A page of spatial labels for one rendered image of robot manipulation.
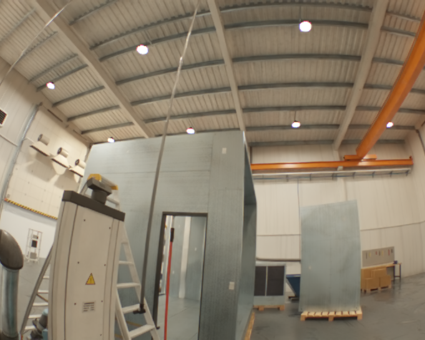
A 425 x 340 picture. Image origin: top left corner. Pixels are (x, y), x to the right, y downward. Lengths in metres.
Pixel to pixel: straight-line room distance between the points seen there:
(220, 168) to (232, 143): 0.37
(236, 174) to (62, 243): 2.13
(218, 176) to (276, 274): 4.82
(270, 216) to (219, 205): 8.62
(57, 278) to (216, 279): 1.87
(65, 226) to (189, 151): 2.28
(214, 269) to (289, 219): 8.86
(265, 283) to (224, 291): 4.51
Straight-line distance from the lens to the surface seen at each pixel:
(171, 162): 2.90
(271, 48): 8.11
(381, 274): 9.90
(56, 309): 0.87
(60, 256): 0.83
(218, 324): 2.52
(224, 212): 2.46
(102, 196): 0.94
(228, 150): 2.73
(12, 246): 1.01
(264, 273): 6.85
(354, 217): 6.03
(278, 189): 11.38
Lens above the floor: 1.62
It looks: 23 degrees up
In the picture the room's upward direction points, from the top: 4 degrees clockwise
